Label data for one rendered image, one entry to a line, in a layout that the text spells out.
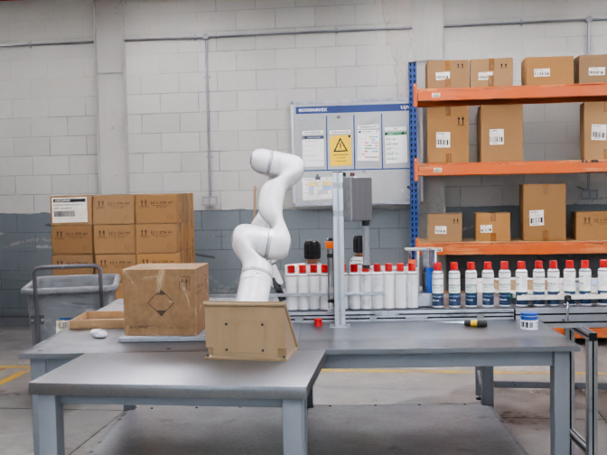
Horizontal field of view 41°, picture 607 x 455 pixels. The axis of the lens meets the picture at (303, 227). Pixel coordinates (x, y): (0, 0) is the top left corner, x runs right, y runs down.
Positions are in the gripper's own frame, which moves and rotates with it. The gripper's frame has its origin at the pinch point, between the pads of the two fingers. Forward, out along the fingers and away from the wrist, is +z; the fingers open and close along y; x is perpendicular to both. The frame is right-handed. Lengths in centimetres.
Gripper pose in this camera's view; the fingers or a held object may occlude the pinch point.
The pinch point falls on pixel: (281, 296)
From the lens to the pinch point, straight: 370.5
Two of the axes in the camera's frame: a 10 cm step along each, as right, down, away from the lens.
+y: 0.2, -0.5, 10.0
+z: 3.6, 9.3, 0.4
